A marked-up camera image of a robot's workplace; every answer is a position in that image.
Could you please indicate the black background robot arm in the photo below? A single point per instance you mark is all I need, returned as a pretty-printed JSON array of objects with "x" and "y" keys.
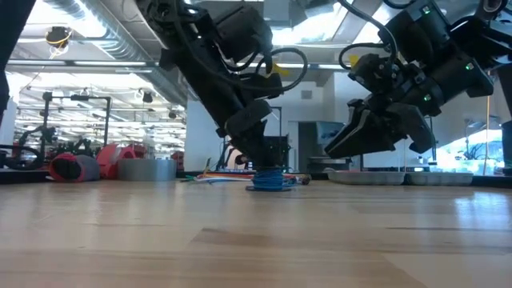
[
  {"x": 40, "y": 134},
  {"x": 225, "y": 156}
]

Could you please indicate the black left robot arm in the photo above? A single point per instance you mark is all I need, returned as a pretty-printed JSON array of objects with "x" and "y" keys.
[{"x": 240, "y": 28}]

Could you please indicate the grey duct tape roll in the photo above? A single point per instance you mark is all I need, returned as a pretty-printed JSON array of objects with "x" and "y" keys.
[{"x": 148, "y": 170}]

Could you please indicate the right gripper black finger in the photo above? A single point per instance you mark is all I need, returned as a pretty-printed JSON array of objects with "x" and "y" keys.
[
  {"x": 360, "y": 136},
  {"x": 414, "y": 128}
]

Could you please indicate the long ceiling light strip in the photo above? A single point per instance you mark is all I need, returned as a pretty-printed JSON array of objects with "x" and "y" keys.
[{"x": 112, "y": 63}]

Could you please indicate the grey cylinder with red rim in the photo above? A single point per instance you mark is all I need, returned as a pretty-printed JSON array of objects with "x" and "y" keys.
[{"x": 90, "y": 168}]

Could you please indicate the black plastic spool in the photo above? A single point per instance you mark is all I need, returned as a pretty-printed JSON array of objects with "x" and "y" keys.
[{"x": 268, "y": 189}]

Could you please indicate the grey wall vent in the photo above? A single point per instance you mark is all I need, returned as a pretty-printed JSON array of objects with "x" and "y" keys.
[{"x": 306, "y": 94}]

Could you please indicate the red tape dispenser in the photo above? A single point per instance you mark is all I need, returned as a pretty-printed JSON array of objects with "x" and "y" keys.
[{"x": 106, "y": 160}]

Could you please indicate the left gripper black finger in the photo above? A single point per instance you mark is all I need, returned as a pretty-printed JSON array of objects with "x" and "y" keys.
[
  {"x": 258, "y": 150},
  {"x": 248, "y": 118}
]

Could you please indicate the black cabinet with monitor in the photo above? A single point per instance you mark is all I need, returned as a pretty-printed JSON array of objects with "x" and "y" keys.
[{"x": 308, "y": 144}]

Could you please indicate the person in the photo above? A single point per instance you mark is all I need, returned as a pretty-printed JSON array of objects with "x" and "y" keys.
[{"x": 241, "y": 160}]

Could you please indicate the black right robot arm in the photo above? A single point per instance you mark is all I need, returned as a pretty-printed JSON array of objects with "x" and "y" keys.
[{"x": 440, "y": 36}]

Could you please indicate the black hanging spot lamp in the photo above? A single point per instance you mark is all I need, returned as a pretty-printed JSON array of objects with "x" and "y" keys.
[
  {"x": 172, "y": 114},
  {"x": 147, "y": 97}
]

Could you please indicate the black gantry frame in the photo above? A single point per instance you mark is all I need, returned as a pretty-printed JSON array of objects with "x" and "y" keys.
[{"x": 281, "y": 120}]

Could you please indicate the black robot station frame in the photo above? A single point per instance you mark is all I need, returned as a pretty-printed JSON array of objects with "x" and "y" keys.
[{"x": 107, "y": 124}]

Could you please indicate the whiteboard on stand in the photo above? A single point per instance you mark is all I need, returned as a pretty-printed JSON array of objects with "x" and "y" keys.
[{"x": 400, "y": 162}]

